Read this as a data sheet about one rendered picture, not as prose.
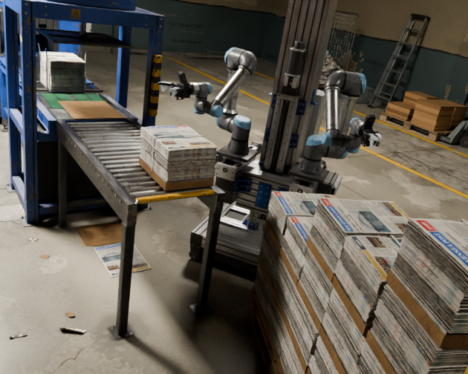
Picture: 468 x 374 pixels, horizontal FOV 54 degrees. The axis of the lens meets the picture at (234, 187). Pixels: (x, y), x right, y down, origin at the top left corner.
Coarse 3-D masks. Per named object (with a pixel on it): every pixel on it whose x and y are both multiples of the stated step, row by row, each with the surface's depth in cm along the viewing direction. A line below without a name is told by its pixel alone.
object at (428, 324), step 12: (396, 288) 135; (408, 300) 130; (420, 312) 124; (420, 324) 124; (432, 324) 119; (372, 336) 146; (432, 336) 119; (456, 336) 115; (372, 348) 146; (384, 360) 139
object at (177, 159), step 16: (160, 144) 237; (176, 144) 239; (192, 144) 242; (208, 144) 246; (160, 160) 239; (176, 160) 234; (192, 160) 239; (208, 160) 244; (160, 176) 242; (176, 176) 238; (192, 176) 243; (208, 176) 248
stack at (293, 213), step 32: (288, 192) 256; (288, 224) 227; (288, 256) 224; (256, 288) 273; (288, 288) 220; (320, 288) 188; (256, 320) 272; (288, 320) 219; (320, 320) 185; (352, 320) 161; (288, 352) 215; (320, 352) 183; (352, 352) 160
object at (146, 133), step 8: (144, 128) 255; (152, 128) 257; (160, 128) 259; (168, 128) 260; (176, 128) 262; (184, 128) 264; (144, 136) 254; (144, 144) 256; (144, 152) 258; (144, 160) 259
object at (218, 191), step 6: (126, 120) 344; (132, 120) 343; (138, 126) 332; (210, 186) 253; (216, 186) 255; (216, 192) 248; (222, 192) 249; (198, 198) 264; (204, 198) 259; (210, 198) 253; (216, 198) 248; (222, 198) 250; (210, 204) 254; (216, 204) 249; (222, 204) 252; (216, 210) 251; (222, 210) 254
